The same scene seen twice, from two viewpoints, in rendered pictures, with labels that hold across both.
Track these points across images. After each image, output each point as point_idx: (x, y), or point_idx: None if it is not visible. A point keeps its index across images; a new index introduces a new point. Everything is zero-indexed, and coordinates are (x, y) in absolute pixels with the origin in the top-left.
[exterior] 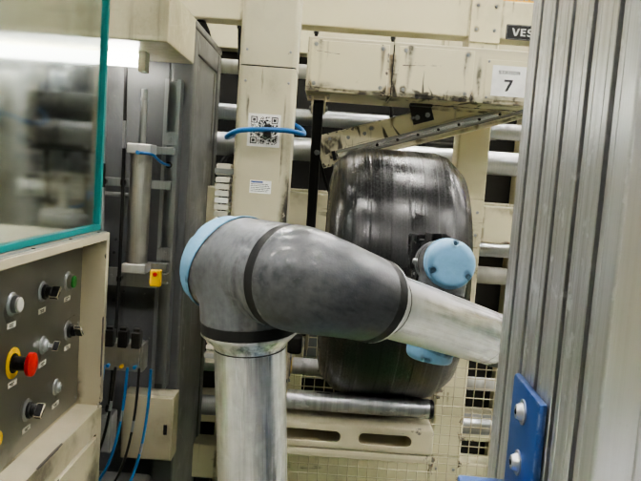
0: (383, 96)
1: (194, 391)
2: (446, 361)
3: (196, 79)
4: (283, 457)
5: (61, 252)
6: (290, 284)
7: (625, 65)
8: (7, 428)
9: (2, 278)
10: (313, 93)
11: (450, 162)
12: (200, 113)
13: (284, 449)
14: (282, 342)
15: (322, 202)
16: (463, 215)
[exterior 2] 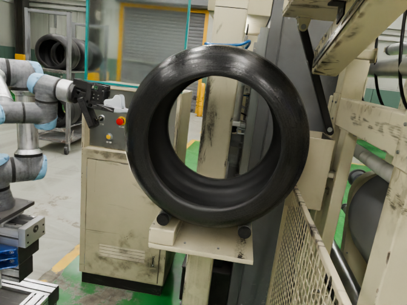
0: (292, 5)
1: (297, 218)
2: (34, 124)
3: (280, 25)
4: (18, 126)
5: (132, 91)
6: None
7: None
8: (118, 138)
9: (115, 94)
10: (293, 16)
11: (194, 48)
12: (298, 45)
13: (18, 124)
14: (11, 91)
15: (353, 108)
16: (145, 81)
